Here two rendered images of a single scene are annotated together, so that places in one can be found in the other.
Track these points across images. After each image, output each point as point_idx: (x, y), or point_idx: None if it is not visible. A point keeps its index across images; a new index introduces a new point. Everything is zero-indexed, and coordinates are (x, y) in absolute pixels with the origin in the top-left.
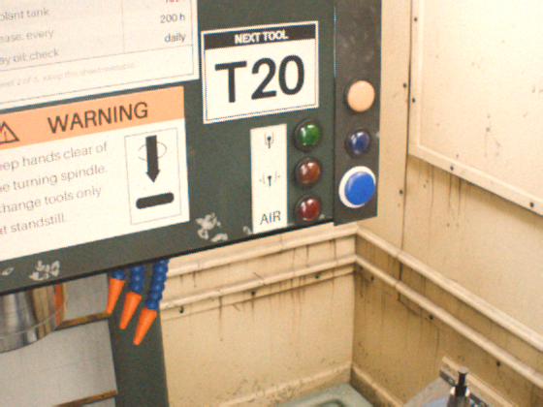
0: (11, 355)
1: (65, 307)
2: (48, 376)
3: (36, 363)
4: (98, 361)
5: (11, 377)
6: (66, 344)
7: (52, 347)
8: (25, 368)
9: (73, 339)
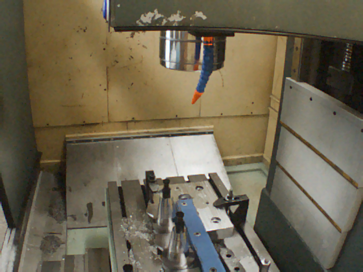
0: (321, 166)
1: (185, 67)
2: (327, 192)
3: (327, 181)
4: (344, 207)
5: (317, 177)
6: (339, 184)
7: (334, 179)
8: (323, 179)
9: (342, 184)
